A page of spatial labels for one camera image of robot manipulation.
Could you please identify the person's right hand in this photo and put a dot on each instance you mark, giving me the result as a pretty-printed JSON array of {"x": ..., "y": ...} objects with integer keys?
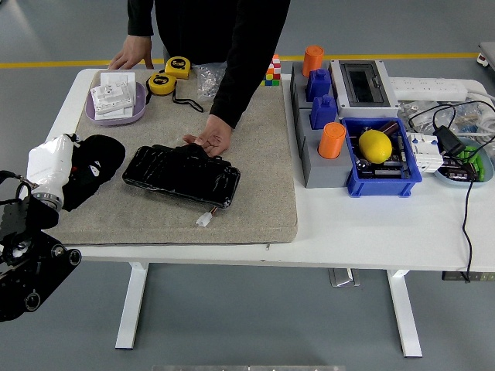
[{"x": 135, "y": 48}]

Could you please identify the person's left hand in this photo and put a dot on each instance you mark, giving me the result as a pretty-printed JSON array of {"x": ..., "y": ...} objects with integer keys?
[{"x": 214, "y": 137}]

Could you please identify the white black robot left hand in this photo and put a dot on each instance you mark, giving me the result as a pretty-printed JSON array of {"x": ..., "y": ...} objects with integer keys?
[{"x": 48, "y": 162}]

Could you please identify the black glossy panel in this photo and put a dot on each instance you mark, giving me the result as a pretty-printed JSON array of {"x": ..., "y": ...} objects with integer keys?
[{"x": 181, "y": 178}]

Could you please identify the black rag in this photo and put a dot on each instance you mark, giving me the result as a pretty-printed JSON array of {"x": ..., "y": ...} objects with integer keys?
[{"x": 104, "y": 148}]

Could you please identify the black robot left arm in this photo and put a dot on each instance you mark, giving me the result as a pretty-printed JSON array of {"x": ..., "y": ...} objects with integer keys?
[{"x": 27, "y": 270}]

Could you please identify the white socket module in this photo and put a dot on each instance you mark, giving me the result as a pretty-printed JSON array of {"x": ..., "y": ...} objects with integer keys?
[{"x": 112, "y": 96}]

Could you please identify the person's torso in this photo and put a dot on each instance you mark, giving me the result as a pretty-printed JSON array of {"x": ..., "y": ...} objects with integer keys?
[{"x": 193, "y": 27}]

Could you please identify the grey-brown mat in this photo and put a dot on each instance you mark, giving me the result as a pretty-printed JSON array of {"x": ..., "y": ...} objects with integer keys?
[{"x": 251, "y": 193}]

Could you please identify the purple tray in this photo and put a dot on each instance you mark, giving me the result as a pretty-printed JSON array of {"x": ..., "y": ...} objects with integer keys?
[{"x": 116, "y": 121}]

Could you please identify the colourful puzzle cube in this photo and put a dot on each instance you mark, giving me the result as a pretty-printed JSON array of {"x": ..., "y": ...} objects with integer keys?
[{"x": 272, "y": 73}]

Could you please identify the small grey peg base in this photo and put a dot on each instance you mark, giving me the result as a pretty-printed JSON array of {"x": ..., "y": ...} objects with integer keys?
[{"x": 295, "y": 89}]

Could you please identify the blue block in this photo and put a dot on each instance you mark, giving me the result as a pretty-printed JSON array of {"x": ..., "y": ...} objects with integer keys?
[
  {"x": 319, "y": 85},
  {"x": 324, "y": 113}
]

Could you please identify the large grey peg base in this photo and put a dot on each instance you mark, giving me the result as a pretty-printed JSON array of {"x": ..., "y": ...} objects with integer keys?
[{"x": 325, "y": 172}]

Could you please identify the orange cylinder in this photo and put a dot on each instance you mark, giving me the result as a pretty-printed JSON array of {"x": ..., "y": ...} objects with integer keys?
[
  {"x": 332, "y": 141},
  {"x": 313, "y": 60}
]

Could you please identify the grey distribution box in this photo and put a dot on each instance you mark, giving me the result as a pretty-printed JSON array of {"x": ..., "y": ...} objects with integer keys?
[{"x": 363, "y": 83}]

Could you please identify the yellow lemon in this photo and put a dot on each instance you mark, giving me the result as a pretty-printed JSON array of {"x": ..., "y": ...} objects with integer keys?
[{"x": 375, "y": 146}]

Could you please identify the white table leg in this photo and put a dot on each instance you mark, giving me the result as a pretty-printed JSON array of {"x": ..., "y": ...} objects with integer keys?
[
  {"x": 404, "y": 313},
  {"x": 131, "y": 309}
]

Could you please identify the brown capacitor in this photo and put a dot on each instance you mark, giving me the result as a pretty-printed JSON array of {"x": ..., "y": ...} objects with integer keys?
[{"x": 388, "y": 127}]

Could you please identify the dark circuit boards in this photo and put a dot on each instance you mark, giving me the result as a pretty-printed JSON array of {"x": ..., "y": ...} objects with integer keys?
[{"x": 386, "y": 170}]

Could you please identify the blue plastic bin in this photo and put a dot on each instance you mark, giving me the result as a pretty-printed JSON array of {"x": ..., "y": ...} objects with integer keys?
[{"x": 383, "y": 187}]

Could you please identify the white circuit breaker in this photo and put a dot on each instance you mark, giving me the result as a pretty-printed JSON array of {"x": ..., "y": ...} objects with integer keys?
[{"x": 425, "y": 154}]

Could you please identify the clear bag of small parts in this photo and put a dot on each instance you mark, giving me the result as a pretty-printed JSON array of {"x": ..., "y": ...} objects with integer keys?
[{"x": 425, "y": 112}]

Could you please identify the white power strip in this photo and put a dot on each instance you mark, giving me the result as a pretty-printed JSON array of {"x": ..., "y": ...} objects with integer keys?
[{"x": 429, "y": 89}]

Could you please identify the green terminal blocks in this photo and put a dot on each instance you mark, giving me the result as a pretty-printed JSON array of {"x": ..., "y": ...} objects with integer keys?
[{"x": 473, "y": 158}]

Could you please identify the light blue dish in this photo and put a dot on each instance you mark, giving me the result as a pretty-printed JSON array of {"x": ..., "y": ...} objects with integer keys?
[{"x": 487, "y": 170}]

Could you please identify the white cart with red wheel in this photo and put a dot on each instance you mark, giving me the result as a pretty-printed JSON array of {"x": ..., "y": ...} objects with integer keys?
[{"x": 487, "y": 56}]

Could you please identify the table control box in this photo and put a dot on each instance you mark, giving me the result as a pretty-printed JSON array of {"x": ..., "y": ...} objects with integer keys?
[{"x": 479, "y": 276}]

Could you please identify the white switch plate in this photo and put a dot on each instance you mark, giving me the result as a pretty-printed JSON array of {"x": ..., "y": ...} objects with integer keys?
[
  {"x": 118, "y": 78},
  {"x": 116, "y": 114}
]

